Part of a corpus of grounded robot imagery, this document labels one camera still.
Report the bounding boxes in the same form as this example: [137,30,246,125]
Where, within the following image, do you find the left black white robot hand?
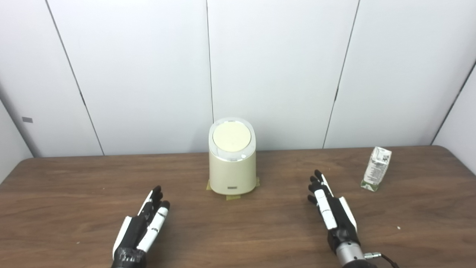
[112,185,171,268]

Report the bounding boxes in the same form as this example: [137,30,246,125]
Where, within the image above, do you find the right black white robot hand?
[307,170,361,256]

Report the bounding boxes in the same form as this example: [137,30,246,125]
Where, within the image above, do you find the white green milk carton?
[360,146,392,192]

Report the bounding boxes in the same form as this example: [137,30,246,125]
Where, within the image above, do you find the cream-colored round bin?
[208,118,257,195]

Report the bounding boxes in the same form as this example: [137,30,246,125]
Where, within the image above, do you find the cream round bin lid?
[213,121,252,152]

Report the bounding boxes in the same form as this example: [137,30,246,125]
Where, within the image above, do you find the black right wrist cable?
[364,252,399,268]

